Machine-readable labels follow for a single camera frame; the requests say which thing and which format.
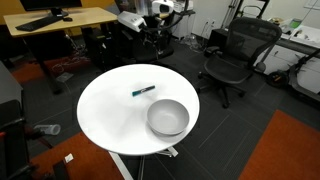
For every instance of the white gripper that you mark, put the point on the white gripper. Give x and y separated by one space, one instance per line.
132 20

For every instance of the teal marker pen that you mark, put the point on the teal marker pen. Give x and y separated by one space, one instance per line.
138 92

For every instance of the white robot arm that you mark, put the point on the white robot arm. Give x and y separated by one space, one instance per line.
153 7

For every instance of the grey bowl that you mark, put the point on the grey bowl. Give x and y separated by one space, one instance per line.
168 117

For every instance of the wooden desk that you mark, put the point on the wooden desk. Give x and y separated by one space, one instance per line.
44 32

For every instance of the white printer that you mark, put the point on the white printer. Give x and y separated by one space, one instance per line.
179 5

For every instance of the black computer mouse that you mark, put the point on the black computer mouse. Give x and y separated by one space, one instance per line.
67 19

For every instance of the black computer monitor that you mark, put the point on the black computer monitor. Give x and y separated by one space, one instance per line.
54 6

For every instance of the round white table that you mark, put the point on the round white table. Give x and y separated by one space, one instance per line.
116 121

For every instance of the black keyboard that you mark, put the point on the black keyboard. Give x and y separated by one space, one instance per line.
37 24

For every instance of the black mesh office chair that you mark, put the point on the black mesh office chair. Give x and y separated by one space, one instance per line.
234 63

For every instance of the clear plastic cup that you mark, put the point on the clear plastic cup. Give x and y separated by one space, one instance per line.
53 129

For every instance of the white paper scrap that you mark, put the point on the white paper scrap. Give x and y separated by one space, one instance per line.
69 158

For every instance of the black electric scooter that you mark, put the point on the black electric scooter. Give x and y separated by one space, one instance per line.
281 78

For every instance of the white cabinet counter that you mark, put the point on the white cabinet counter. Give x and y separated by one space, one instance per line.
295 43

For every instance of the black furniture at left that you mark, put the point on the black furniture at left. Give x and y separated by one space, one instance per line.
14 150

